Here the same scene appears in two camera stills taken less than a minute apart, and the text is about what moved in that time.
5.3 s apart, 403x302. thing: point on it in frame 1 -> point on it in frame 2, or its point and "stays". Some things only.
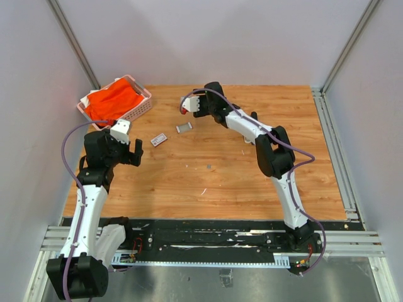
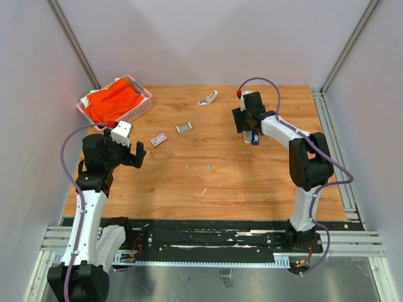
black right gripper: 201,112 -> 238,117
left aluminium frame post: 75,43 stays
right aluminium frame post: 349,45 stays
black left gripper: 130,158 stays
